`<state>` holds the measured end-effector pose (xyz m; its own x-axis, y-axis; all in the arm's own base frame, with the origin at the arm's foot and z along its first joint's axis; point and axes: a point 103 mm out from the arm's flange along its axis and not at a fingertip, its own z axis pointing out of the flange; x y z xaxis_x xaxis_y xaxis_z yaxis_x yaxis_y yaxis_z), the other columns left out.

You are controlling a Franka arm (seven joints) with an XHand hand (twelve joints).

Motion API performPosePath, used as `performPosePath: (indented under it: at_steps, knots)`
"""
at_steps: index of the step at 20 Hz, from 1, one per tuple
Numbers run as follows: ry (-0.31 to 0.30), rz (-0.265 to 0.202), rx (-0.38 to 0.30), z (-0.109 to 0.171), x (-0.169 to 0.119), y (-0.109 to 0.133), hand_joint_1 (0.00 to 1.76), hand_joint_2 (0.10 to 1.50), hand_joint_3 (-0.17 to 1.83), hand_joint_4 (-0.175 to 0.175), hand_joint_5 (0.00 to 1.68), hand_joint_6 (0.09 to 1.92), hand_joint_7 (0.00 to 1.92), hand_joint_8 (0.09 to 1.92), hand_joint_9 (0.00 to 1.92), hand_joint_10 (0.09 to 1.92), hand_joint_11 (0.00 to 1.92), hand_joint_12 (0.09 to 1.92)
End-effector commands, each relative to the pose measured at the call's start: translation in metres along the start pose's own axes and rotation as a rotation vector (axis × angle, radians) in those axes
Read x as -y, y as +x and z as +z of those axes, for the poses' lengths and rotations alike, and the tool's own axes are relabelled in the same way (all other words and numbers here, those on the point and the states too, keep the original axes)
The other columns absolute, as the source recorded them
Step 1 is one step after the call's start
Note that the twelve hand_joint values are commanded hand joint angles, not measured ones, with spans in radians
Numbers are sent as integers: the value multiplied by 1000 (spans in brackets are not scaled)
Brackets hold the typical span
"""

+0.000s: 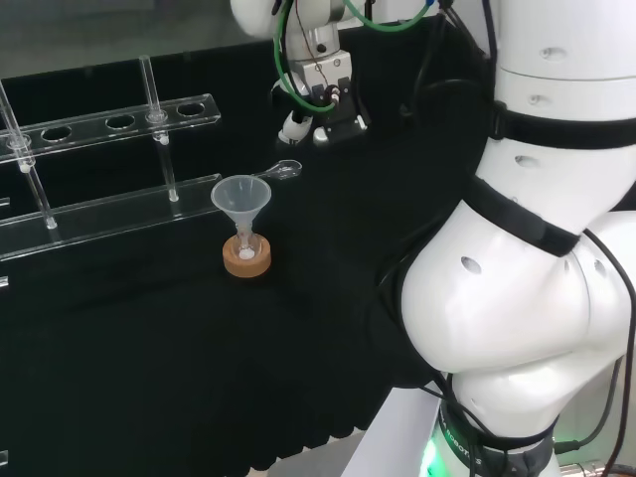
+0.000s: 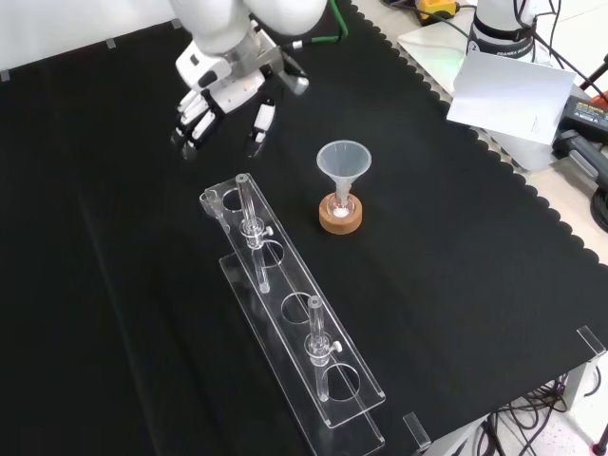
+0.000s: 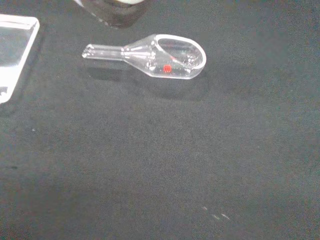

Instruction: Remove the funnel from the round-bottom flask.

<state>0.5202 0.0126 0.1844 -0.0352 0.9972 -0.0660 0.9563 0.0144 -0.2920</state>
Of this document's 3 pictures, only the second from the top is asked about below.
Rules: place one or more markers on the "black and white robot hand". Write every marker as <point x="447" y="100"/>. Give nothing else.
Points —
<point x="228" y="92"/>

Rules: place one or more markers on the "translucent plastic funnel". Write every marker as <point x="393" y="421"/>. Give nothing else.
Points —
<point x="343" y="161"/>

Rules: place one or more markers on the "small clear glass funnel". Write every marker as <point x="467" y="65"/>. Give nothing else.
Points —
<point x="211" y="199"/>

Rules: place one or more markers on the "round-bottom glass flask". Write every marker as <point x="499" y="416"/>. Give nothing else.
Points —
<point x="349" y="205"/>

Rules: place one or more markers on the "clear acrylic funnel stand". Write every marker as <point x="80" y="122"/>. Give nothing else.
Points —
<point x="304" y="332"/>

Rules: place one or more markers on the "pale board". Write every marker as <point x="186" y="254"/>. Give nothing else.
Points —
<point x="427" y="52"/>

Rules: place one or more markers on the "yellow stop button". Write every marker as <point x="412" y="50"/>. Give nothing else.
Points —
<point x="434" y="8"/>

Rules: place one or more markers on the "white paper sheet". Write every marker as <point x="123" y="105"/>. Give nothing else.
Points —
<point x="513" y="95"/>

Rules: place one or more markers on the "black bench cloth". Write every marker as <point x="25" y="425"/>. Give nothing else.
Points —
<point x="451" y="285"/>

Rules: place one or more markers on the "black power supply box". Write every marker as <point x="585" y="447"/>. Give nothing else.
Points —
<point x="589" y="114"/>

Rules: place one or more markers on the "clear plastic cloth clip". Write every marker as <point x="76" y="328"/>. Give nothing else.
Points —
<point x="591" y="341"/>
<point x="417" y="431"/>

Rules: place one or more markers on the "grey wrist camera block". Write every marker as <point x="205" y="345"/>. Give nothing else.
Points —
<point x="295" y="78"/>

